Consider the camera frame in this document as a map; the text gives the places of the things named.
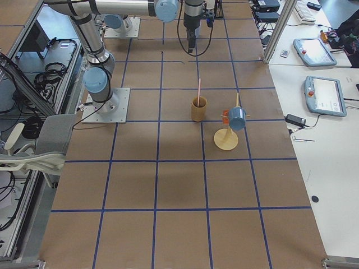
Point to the light blue cup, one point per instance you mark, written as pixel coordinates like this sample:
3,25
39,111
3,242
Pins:
237,118

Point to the white keyboard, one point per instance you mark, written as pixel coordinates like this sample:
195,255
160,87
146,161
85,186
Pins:
303,13

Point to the far teach pendant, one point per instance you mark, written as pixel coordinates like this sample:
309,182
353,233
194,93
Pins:
313,52

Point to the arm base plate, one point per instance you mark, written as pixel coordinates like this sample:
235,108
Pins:
113,111
133,33

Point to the near teach pendant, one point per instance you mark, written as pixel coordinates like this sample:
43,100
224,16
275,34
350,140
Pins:
324,96

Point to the black wire mug rack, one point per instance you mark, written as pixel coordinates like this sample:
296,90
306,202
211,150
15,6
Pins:
213,7

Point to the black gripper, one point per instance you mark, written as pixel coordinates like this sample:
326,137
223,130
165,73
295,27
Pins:
191,28

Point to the black power adapter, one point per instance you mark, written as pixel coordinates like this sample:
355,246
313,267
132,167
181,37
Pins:
295,120

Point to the orange cup on stand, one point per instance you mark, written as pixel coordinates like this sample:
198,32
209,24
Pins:
225,117

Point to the grey office chair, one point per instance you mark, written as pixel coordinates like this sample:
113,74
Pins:
49,152

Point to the wooden cylindrical cup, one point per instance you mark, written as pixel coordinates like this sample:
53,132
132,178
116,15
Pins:
198,108

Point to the aluminium frame post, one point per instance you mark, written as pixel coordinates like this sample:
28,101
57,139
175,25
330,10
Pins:
285,14

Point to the white remote control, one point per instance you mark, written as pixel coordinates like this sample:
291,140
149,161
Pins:
284,53

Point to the teach pendant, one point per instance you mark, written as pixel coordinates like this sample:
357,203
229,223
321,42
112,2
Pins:
324,96
313,52

